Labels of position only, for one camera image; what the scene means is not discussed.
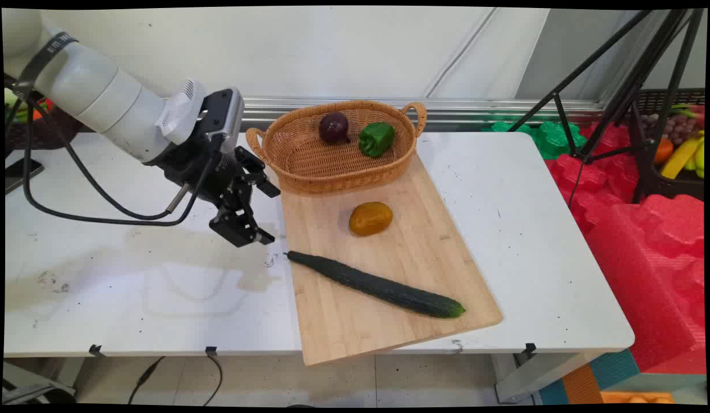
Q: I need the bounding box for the black cable with plug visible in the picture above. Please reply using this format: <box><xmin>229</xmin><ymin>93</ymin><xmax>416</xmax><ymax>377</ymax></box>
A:
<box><xmin>127</xmin><ymin>356</ymin><xmax>166</xmax><ymax>406</ymax></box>

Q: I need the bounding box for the dark green cucumber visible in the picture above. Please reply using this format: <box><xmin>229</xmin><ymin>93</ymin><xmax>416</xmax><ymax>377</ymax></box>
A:
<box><xmin>286</xmin><ymin>251</ymin><xmax>466</xmax><ymax>320</ymax></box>

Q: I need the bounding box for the purple red onion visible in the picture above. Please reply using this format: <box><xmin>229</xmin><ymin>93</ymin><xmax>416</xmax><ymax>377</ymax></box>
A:
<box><xmin>319</xmin><ymin>112</ymin><xmax>352</xmax><ymax>145</ymax></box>

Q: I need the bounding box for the white table leg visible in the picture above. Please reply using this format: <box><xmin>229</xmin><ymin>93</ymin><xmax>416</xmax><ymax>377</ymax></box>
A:
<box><xmin>491</xmin><ymin>350</ymin><xmax>603</xmax><ymax>404</ymax></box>

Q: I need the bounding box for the yellow banana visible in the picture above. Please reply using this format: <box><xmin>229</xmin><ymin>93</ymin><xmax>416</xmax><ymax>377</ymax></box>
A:
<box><xmin>660</xmin><ymin>132</ymin><xmax>705</xmax><ymax>180</ymax></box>

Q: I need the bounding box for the dark woven fruit basket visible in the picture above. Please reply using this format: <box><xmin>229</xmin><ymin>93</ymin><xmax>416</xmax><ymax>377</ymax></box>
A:
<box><xmin>630</xmin><ymin>88</ymin><xmax>706</xmax><ymax>201</ymax></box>

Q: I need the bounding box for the orange foam piece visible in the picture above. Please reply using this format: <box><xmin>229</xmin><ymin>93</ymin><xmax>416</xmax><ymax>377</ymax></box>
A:
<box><xmin>600</xmin><ymin>391</ymin><xmax>676</xmax><ymax>405</ymax></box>

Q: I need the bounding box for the orange fruit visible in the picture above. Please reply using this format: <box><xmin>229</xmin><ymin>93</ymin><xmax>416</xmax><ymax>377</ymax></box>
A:
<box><xmin>653</xmin><ymin>138</ymin><xmax>675</xmax><ymax>166</ymax></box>

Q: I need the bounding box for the yellow-green fruit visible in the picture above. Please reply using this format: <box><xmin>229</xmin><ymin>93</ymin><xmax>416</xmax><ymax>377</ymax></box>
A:
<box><xmin>684</xmin><ymin>142</ymin><xmax>706</xmax><ymax>179</ymax></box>

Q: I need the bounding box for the black velcro arm strap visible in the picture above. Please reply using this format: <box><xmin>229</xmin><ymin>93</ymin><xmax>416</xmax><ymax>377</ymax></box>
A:
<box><xmin>13</xmin><ymin>32</ymin><xmax>79</xmax><ymax>99</ymax></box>

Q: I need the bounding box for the woven wicker basket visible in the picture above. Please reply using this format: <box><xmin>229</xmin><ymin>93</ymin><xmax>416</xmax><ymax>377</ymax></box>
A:
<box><xmin>245</xmin><ymin>100</ymin><xmax>428</xmax><ymax>194</ymax></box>

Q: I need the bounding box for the white vented wrist camera mount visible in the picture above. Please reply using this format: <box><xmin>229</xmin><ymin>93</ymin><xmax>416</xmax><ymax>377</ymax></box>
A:
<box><xmin>154</xmin><ymin>79</ymin><xmax>208</xmax><ymax>145</ymax></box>

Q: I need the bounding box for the green foam block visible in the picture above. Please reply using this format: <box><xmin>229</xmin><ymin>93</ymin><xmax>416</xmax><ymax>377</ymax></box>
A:
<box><xmin>481</xmin><ymin>119</ymin><xmax>588</xmax><ymax>161</ymax></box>

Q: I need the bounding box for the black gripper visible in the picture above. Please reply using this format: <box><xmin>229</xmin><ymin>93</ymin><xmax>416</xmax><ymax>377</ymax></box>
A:
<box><xmin>158</xmin><ymin>134</ymin><xmax>282</xmax><ymax>248</ymax></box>

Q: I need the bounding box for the teal orange floor mat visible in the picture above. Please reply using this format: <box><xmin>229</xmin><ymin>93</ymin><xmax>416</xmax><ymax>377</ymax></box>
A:
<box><xmin>537</xmin><ymin>348</ymin><xmax>641</xmax><ymax>406</ymax></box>

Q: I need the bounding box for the black smartphone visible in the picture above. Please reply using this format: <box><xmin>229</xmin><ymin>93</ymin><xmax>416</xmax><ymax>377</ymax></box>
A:
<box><xmin>5</xmin><ymin>158</ymin><xmax>45</xmax><ymax>194</ymax></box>

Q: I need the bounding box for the red foam block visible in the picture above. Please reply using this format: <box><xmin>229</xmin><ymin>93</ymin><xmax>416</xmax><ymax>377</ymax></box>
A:
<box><xmin>545</xmin><ymin>122</ymin><xmax>707</xmax><ymax>375</ymax></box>

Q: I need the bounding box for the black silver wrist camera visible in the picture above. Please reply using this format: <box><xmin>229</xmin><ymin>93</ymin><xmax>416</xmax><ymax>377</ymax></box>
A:
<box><xmin>199</xmin><ymin>87</ymin><xmax>246</xmax><ymax>154</ymax></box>

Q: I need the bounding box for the purple grapes bunch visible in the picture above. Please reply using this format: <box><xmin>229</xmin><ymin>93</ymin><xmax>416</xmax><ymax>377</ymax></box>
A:
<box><xmin>639</xmin><ymin>114</ymin><xmax>701</xmax><ymax>145</ymax></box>

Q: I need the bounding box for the black tripod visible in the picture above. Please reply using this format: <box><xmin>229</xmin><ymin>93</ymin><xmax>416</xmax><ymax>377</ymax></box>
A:
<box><xmin>507</xmin><ymin>9</ymin><xmax>705</xmax><ymax>204</ymax></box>

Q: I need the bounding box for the green bell pepper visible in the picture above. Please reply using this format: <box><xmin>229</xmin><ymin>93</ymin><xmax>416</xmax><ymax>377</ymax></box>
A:
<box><xmin>358</xmin><ymin>122</ymin><xmax>396</xmax><ymax>158</ymax></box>

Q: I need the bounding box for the thin black hanging cable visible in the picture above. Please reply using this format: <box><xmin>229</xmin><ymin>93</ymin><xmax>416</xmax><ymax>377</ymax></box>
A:
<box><xmin>202</xmin><ymin>351</ymin><xmax>224</xmax><ymax>406</ymax></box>

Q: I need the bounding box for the dark woven vegetable basket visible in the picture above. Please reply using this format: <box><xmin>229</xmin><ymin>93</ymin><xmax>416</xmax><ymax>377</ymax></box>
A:
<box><xmin>4</xmin><ymin>73</ymin><xmax>85</xmax><ymax>154</ymax></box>

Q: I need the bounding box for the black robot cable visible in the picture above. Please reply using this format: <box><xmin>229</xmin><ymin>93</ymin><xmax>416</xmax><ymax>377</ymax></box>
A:
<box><xmin>5</xmin><ymin>95</ymin><xmax>221</xmax><ymax>227</ymax></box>

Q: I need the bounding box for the wooden cutting board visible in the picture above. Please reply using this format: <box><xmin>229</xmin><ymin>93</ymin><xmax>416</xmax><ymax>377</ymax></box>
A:
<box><xmin>279</xmin><ymin>150</ymin><xmax>504</xmax><ymax>367</ymax></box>

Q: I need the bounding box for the yellow-brown potato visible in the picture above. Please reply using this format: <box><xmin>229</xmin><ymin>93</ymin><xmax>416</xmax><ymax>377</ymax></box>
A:
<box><xmin>348</xmin><ymin>201</ymin><xmax>394</xmax><ymax>237</ymax></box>

